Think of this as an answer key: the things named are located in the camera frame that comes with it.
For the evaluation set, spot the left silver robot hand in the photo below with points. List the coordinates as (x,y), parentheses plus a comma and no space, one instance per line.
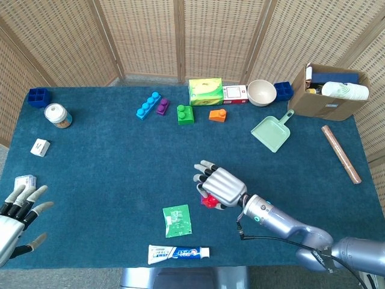
(12,228)

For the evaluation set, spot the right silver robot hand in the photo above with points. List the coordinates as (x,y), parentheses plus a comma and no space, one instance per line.
(224,186)

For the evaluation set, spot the small red building block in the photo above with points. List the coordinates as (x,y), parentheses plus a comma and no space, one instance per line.
(209,202)

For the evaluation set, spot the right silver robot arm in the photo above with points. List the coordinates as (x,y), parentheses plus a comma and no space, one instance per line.
(285,222)

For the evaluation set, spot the stack of white paper cups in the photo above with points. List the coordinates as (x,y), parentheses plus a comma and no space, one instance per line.
(346,90)

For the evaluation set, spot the small white card pack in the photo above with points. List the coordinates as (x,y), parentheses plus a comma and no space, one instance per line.
(25,181)

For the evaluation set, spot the green sachet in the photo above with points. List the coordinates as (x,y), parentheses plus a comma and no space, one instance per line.
(177,221)

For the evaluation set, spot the orange sloped building block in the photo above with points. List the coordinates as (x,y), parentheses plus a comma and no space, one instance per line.
(217,116)

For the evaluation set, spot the light green dustpan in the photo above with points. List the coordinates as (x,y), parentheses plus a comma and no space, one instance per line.
(270,132)

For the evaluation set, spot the green two-stud building block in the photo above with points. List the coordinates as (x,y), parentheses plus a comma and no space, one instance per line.
(186,116)

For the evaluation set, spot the blue white toothpaste tube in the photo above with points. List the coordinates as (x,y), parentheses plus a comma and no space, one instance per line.
(177,253)

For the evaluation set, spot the white cube box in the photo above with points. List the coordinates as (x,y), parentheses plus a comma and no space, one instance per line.
(40,147)

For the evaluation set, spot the red and white box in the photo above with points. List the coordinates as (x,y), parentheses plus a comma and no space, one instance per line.
(235,94)

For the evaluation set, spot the green tissue pack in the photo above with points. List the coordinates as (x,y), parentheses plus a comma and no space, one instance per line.
(206,91)

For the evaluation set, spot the small purple two-stud block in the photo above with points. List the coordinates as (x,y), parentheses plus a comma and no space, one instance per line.
(162,107)

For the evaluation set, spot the grey robot torso base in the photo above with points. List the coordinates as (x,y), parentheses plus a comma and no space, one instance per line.
(183,278)

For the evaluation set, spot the beige bowl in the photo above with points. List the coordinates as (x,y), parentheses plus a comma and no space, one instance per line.
(261,91)

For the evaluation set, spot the blue four-stud building block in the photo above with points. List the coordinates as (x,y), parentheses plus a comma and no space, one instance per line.
(147,106)

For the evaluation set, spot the blue compartment tray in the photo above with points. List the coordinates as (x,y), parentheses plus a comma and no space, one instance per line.
(38,97)
(284,91)

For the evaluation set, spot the teal carpet table mat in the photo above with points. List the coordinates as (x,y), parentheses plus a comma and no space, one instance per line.
(105,165)

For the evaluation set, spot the cardboard box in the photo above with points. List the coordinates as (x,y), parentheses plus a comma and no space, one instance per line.
(312,105)

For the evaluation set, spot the white-lidded snack jar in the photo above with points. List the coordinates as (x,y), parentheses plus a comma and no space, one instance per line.
(57,116)

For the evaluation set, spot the brown rolled stick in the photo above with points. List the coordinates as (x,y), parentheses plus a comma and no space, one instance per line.
(341,153)

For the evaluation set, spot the dark blue flat box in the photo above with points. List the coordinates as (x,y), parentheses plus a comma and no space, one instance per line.
(334,77)

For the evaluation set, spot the woven folding screen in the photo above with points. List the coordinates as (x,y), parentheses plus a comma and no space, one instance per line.
(144,36)

